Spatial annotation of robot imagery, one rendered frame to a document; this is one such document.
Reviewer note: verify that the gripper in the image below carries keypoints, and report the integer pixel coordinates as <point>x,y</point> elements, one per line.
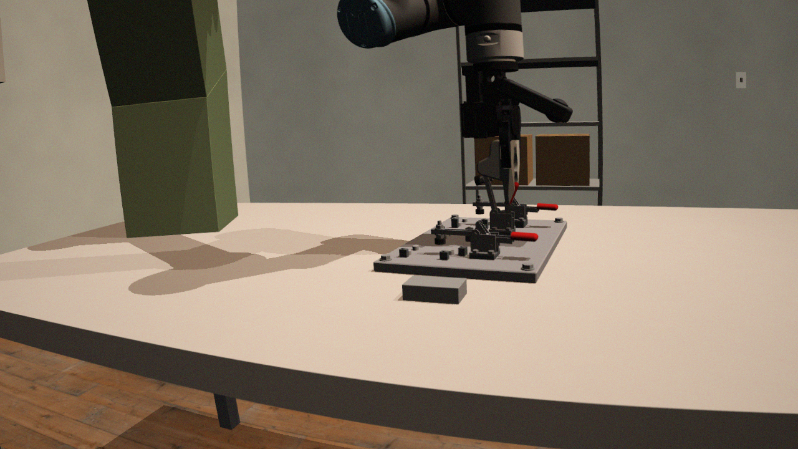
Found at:
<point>490,118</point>

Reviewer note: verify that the grey toggle clamp with red handle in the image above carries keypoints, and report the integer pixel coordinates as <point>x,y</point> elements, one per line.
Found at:
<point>485,245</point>

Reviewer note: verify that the red-handled toggle clamp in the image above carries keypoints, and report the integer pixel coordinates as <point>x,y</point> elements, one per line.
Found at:
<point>520,212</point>

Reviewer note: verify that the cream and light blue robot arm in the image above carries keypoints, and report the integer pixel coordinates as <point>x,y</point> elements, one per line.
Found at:
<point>493,30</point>

